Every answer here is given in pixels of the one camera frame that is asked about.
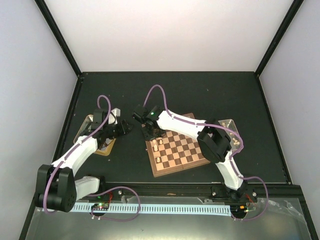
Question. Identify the left controller board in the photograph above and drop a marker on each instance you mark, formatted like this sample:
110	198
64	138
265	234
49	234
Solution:
100	207

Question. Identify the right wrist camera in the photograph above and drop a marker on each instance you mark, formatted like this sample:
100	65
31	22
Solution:
140	113

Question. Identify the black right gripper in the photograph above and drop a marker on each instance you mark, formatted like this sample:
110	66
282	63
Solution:
148	137

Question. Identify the right controller board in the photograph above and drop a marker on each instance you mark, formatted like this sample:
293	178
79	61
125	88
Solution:
241	208

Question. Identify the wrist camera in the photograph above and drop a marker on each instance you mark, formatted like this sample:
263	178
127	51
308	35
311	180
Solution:
113	116
140	113

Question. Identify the black frame post left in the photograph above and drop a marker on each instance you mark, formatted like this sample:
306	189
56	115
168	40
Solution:
46	13

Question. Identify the pink metal tray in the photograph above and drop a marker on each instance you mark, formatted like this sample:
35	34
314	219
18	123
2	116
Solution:
231	128

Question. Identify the black frame post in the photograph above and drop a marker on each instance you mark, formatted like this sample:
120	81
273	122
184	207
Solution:
283	27
46	13

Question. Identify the controller board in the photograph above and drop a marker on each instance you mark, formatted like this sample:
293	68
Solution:
241	208
100	207

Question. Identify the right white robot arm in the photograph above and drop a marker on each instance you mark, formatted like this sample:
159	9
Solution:
212	138

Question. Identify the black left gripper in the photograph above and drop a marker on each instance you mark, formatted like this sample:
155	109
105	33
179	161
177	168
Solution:
123	129

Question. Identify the wooden chess board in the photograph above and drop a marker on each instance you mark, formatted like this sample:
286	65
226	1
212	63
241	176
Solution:
177	153

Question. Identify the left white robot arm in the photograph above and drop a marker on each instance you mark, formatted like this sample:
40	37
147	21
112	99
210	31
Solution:
56	187

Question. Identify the black frame post right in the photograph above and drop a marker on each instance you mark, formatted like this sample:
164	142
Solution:
283	27

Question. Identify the black front rail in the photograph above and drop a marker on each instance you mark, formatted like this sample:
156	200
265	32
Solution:
214	191

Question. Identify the gold metal tray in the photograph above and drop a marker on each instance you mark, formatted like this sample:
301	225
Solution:
106	148

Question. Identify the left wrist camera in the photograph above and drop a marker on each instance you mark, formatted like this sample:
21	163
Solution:
113	116

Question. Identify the white slotted cable duct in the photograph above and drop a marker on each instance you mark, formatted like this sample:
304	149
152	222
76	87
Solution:
165	209

